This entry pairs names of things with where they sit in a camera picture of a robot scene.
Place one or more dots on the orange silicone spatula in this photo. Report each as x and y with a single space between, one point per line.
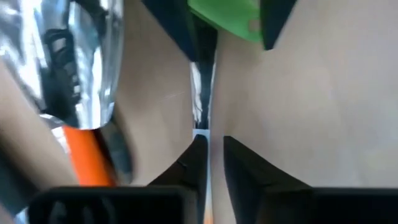
90 158

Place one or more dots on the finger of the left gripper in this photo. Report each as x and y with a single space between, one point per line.
276 18
174 25

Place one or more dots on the blue white striped knife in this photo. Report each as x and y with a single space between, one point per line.
203 93

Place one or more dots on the steel scoop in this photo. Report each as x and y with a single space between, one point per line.
93 62

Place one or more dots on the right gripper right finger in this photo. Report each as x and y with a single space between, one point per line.
295 205

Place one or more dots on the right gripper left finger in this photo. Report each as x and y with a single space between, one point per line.
124 205

